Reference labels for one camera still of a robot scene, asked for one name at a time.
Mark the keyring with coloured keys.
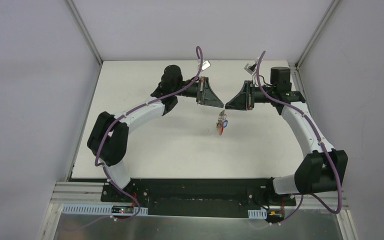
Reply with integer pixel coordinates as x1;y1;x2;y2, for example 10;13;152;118
216;109;228;136

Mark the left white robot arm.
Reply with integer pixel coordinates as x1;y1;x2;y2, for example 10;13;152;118
87;65;224;203

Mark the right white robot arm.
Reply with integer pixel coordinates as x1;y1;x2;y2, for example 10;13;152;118
225;66;348;205

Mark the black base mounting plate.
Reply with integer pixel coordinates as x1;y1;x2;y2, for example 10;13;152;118
100;178;297;218

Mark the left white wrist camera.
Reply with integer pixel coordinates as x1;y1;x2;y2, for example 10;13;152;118
197;60;211;71

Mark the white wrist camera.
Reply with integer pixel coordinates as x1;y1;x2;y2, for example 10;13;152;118
243;62;257;76
197;60;211;71

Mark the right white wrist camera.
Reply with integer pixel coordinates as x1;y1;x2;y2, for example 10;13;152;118
243;62;257;76

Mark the aluminium frame rail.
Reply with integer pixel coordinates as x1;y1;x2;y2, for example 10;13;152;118
51;181;349;211

